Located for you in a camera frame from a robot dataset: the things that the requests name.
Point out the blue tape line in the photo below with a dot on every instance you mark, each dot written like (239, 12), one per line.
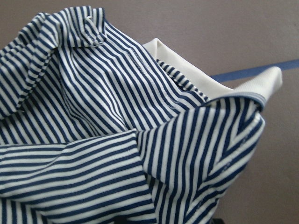
(251, 72)

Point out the navy white striped polo shirt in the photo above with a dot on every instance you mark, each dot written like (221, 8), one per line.
(98, 129)

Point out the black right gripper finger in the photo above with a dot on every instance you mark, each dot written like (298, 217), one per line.
(217, 221)

